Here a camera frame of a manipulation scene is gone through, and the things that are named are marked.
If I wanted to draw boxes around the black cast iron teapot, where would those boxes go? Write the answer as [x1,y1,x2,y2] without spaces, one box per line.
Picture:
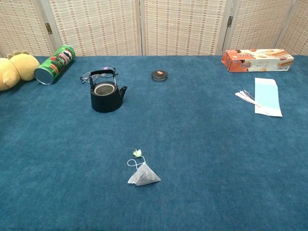
[89,69,128,113]

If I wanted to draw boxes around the thin-framed eyeglasses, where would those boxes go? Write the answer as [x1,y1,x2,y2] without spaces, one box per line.
[80,65,120,84]

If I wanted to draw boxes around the green Pringles can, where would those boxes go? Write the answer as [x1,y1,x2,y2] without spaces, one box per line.
[34,44,77,86]

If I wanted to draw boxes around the woven folding screen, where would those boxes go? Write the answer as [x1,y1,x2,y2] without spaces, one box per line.
[0,0,308,57]

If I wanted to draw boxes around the pyramid tea bag with tag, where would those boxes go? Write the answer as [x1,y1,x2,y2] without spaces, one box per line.
[127,148,162,187]

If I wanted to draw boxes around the white and light-blue envelope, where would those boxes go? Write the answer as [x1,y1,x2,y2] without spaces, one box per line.
[254,77,283,117]

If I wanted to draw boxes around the blue tablecloth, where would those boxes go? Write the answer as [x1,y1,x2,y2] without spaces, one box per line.
[0,54,308,231]

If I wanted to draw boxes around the yellow plush toy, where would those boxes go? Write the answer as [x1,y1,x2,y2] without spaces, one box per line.
[0,50,40,92]

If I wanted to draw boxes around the black teapot lid brown knob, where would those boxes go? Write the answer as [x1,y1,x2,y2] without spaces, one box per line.
[151,70,168,82]

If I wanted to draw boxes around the orange biscuit box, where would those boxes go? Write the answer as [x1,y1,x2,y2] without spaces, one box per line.
[221,49,295,73]

